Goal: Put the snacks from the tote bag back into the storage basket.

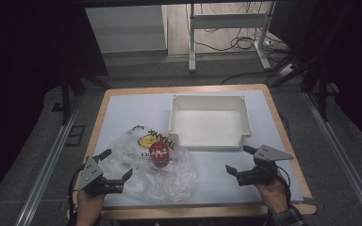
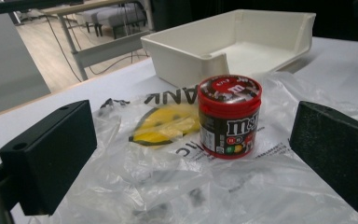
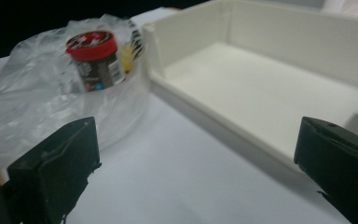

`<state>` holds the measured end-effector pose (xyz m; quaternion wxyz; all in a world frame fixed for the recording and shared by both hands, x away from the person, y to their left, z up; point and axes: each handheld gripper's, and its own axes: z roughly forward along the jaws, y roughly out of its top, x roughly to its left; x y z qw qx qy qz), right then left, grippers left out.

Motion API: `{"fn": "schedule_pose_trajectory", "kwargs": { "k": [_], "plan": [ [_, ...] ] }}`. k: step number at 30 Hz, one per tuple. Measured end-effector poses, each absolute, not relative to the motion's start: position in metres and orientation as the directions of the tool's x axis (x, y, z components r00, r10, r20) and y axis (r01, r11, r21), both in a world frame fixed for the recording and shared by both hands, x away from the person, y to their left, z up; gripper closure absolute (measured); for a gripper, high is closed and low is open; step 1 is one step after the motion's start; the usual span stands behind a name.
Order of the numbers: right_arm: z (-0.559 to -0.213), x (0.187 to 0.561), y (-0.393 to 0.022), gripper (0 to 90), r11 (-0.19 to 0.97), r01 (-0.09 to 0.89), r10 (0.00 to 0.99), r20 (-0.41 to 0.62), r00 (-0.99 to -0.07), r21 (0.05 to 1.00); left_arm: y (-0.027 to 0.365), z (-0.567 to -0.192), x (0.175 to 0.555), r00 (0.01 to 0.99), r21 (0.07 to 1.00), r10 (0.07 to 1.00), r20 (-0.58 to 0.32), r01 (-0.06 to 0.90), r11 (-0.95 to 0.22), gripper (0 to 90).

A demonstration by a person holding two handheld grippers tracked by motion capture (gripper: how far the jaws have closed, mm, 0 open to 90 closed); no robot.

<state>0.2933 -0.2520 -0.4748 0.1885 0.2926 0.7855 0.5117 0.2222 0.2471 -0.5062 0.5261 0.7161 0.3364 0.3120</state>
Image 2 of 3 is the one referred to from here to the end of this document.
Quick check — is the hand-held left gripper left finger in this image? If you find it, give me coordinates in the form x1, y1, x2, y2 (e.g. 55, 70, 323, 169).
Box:
0, 99, 98, 217

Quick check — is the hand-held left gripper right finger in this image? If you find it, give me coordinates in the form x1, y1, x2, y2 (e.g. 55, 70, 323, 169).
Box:
288, 100, 358, 216

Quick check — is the red-lidded candy jar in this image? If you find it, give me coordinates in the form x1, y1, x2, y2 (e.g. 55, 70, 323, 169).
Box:
197, 74, 263, 161

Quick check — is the clear plastic bag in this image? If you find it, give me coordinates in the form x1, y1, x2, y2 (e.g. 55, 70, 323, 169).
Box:
54, 70, 358, 224

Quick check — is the white plastic bin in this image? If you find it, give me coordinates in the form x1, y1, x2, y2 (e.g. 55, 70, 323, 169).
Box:
140, 8, 317, 89

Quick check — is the grey partition panel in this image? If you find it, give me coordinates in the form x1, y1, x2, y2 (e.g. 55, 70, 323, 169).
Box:
0, 0, 51, 119

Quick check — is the white-legged desk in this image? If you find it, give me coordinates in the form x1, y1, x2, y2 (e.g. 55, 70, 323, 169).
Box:
40, 0, 155, 82

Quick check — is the grey sofa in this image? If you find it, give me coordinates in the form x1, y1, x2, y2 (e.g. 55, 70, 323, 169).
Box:
76, 3, 148, 40

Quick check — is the black floor cable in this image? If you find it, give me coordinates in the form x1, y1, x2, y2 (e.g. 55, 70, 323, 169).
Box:
45, 15, 83, 83
87, 50, 150, 77

